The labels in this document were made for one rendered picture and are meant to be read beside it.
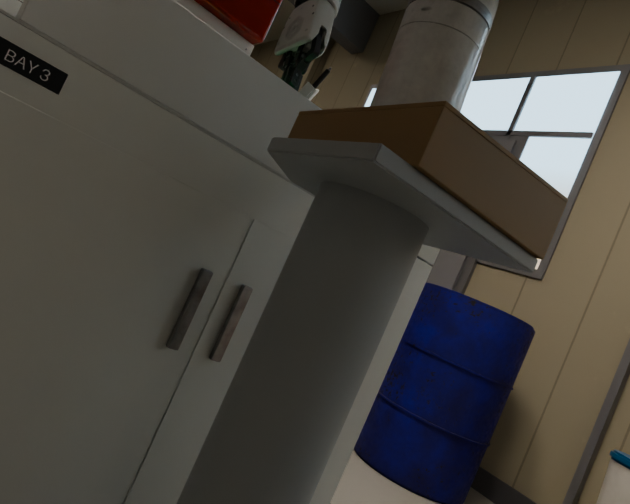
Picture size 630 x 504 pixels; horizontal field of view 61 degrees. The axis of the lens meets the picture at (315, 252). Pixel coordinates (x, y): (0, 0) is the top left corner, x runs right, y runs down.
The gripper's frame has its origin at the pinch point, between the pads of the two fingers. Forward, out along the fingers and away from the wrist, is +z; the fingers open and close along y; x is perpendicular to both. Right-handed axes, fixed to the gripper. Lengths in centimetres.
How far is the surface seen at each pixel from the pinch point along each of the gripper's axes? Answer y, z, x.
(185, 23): 3.5, 5.0, -21.8
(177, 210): -1.6, 29.8, -10.9
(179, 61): 2.4, 10.1, -20.3
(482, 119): -143, -162, 245
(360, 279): 29.9, 35.4, 0.6
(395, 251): 31.7, 30.7, 3.4
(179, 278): -3.6, 39.3, -5.8
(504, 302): -96, -27, 245
